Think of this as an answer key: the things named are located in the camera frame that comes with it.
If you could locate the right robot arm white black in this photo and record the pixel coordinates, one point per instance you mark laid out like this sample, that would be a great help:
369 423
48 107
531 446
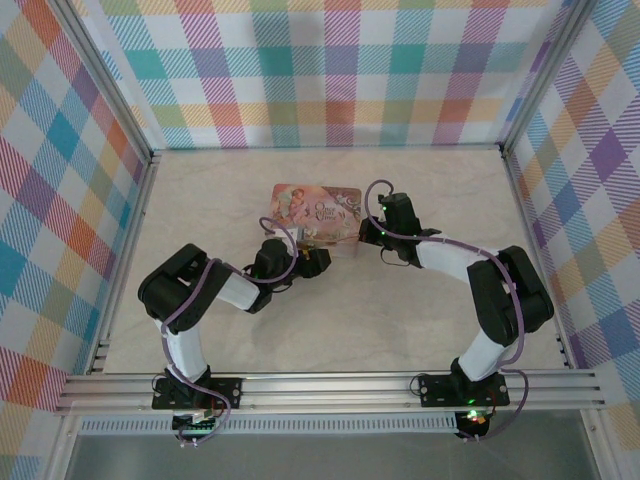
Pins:
450 260

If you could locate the pink fairy print storybook box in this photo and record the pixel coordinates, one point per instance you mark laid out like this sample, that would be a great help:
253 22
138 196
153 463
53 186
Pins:
320 210

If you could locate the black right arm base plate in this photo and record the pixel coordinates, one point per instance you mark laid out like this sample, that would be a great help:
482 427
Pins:
435 390

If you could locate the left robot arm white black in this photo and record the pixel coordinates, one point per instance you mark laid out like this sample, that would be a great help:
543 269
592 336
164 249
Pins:
185 350

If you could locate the aluminium mounting rail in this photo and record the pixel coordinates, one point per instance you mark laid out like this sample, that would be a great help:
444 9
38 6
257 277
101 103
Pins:
325 390

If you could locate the aluminium frame post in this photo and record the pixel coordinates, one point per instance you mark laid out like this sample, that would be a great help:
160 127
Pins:
100 75
545 75

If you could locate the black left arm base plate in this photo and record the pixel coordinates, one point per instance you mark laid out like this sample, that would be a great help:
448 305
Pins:
225 390

